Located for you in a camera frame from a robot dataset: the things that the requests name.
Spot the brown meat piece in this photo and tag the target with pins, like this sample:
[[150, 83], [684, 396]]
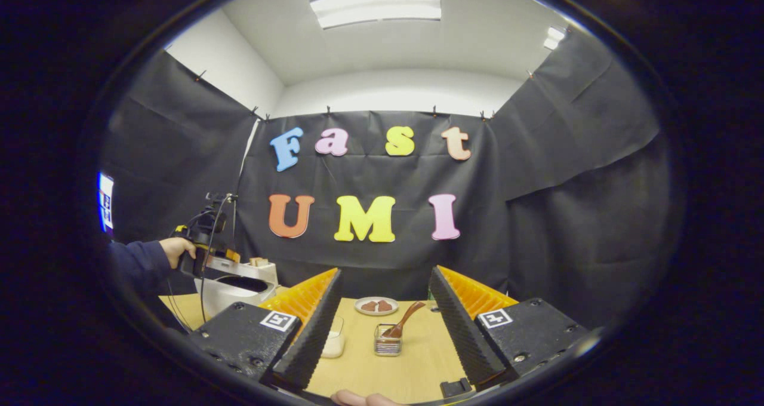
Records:
[[370, 305], [385, 305]]

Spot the computer monitor screen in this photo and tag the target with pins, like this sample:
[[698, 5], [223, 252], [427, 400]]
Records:
[[105, 203]]

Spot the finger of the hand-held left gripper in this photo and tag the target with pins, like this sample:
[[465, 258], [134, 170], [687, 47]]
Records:
[[230, 255]]

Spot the white rice cooker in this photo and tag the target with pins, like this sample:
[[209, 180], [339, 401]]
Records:
[[230, 301]]

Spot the small black block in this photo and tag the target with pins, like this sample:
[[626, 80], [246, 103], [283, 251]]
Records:
[[455, 387]]

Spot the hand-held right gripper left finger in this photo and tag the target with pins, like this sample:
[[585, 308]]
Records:
[[313, 340]]

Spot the clear plastic rice container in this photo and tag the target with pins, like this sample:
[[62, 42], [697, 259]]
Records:
[[333, 331]]

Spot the white plate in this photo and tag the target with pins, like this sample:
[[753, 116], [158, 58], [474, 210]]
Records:
[[376, 313]]

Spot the large ceiling light panel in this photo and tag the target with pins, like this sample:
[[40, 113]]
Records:
[[376, 6]]

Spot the toast slice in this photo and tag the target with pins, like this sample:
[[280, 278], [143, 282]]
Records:
[[258, 261]]

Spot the brown wooden spoon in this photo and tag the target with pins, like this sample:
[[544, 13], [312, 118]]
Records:
[[406, 321]]

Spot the black backdrop cloth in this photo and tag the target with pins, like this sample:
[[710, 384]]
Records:
[[567, 215]]

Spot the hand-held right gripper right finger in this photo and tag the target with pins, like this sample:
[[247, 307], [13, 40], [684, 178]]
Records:
[[465, 334]]

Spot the small ceiling light panel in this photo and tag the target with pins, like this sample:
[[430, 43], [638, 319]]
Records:
[[554, 37]]

